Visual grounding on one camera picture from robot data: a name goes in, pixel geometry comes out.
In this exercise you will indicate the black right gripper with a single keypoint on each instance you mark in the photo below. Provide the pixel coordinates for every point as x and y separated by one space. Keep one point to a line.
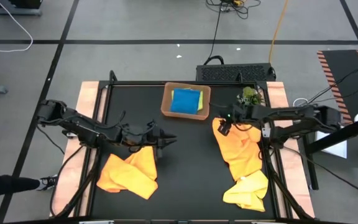
235 114

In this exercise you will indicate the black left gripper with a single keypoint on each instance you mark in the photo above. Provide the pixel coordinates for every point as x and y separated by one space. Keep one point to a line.
140 137

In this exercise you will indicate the orange microfiber towel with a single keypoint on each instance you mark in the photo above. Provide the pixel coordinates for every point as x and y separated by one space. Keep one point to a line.
241 149
126 177

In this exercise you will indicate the tan plastic basket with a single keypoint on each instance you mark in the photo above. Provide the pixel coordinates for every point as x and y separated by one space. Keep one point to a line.
166 105

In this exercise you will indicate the green microfiber towel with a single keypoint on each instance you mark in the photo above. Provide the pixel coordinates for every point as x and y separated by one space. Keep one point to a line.
201 101

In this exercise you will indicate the blue microfiber towel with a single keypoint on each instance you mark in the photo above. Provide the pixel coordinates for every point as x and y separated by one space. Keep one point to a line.
185 101

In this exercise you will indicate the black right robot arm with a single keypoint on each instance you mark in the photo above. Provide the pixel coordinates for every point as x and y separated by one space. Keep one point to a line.
291 112

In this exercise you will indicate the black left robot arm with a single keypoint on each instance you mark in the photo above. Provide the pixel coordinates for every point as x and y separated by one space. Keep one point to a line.
82 127

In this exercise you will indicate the yellow microfiber towel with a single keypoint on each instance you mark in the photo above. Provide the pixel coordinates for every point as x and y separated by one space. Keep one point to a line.
247 193

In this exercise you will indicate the potted succulent plant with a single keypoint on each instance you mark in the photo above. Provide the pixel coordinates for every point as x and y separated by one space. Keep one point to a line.
252 95

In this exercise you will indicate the plywood base board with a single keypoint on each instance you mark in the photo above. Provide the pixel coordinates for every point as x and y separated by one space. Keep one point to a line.
277 93
87 90

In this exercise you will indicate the white paper sheet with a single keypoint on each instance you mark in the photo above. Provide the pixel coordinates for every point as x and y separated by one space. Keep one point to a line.
331 143

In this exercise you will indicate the black metal beam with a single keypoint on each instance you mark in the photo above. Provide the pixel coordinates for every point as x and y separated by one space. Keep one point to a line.
337 137

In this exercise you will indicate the black ramp with striped edges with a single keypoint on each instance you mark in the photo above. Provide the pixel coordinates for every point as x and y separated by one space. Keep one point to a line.
346 81

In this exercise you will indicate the person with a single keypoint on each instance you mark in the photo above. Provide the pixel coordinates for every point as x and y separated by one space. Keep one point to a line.
5 183

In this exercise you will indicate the grey desk foot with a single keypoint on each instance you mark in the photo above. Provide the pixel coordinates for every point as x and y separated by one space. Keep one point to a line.
11 12

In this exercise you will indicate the black table frame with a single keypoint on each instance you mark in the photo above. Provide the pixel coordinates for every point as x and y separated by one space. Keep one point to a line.
135 83

